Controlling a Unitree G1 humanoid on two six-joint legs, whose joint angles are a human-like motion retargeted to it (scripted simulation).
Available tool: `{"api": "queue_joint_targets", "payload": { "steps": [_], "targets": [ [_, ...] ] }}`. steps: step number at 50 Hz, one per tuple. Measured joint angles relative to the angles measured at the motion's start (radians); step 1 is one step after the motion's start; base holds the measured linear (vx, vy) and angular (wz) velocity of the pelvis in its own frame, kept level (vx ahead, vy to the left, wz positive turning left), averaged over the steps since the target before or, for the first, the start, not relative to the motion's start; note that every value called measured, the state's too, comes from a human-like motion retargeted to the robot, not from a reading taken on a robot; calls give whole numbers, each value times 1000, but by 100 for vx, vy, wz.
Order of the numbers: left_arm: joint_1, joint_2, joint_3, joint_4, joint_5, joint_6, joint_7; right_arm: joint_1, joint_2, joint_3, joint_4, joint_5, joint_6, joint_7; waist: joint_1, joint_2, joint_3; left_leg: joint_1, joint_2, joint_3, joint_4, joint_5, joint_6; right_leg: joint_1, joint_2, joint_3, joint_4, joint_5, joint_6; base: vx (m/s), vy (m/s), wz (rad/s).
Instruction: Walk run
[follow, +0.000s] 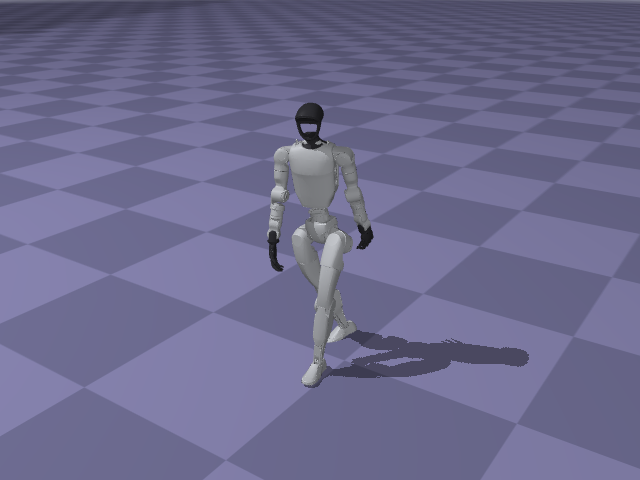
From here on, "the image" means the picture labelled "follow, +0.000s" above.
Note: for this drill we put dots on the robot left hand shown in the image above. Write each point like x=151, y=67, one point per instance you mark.
x=366, y=237

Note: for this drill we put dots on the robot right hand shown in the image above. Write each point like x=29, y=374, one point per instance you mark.
x=273, y=251

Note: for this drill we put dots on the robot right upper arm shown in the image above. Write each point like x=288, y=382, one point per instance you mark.
x=281, y=173

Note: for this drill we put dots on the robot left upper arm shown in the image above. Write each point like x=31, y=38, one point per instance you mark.
x=345, y=158

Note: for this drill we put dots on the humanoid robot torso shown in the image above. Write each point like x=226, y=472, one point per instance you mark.
x=315, y=177

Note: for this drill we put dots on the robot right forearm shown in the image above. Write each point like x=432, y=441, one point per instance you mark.
x=276, y=217

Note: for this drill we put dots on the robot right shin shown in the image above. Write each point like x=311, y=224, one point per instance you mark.
x=338, y=312

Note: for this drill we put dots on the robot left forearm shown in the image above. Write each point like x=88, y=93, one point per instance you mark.
x=359, y=212

